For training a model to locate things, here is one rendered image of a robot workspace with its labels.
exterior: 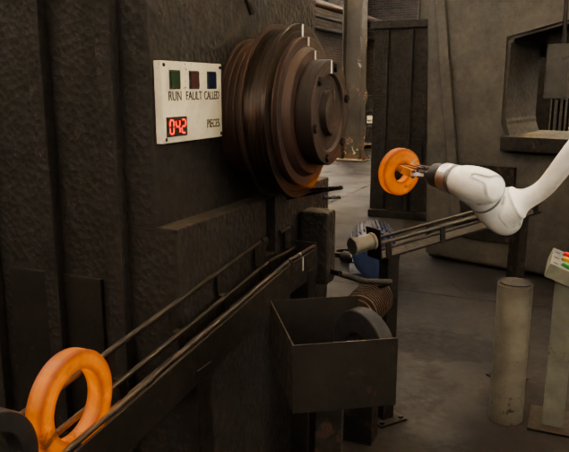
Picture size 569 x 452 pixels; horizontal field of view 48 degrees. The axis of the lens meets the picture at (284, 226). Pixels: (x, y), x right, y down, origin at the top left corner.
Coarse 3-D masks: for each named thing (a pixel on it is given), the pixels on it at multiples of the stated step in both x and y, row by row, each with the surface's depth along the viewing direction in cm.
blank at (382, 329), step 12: (348, 312) 130; (360, 312) 127; (372, 312) 127; (336, 324) 134; (348, 324) 131; (360, 324) 127; (372, 324) 125; (384, 324) 126; (336, 336) 134; (348, 336) 132; (372, 336) 125; (384, 336) 124
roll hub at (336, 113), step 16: (320, 64) 167; (304, 80) 164; (336, 80) 178; (304, 96) 163; (320, 96) 169; (336, 96) 175; (304, 112) 163; (320, 112) 169; (336, 112) 176; (304, 128) 164; (320, 128) 171; (336, 128) 177; (304, 144) 167; (320, 144) 170; (336, 144) 181; (320, 160) 171
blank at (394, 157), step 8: (392, 152) 211; (400, 152) 212; (408, 152) 214; (384, 160) 212; (392, 160) 211; (400, 160) 213; (408, 160) 214; (416, 160) 216; (384, 168) 211; (392, 168) 212; (384, 176) 211; (392, 176) 213; (416, 176) 218; (384, 184) 212; (392, 184) 214; (400, 184) 215; (408, 184) 217; (392, 192) 215; (400, 192) 216
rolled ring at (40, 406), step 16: (64, 352) 107; (80, 352) 108; (96, 352) 112; (48, 368) 104; (64, 368) 104; (80, 368) 108; (96, 368) 112; (48, 384) 102; (64, 384) 105; (96, 384) 114; (32, 400) 101; (48, 400) 101; (96, 400) 115; (32, 416) 100; (48, 416) 102; (96, 416) 114; (48, 432) 102; (80, 432) 111; (48, 448) 102
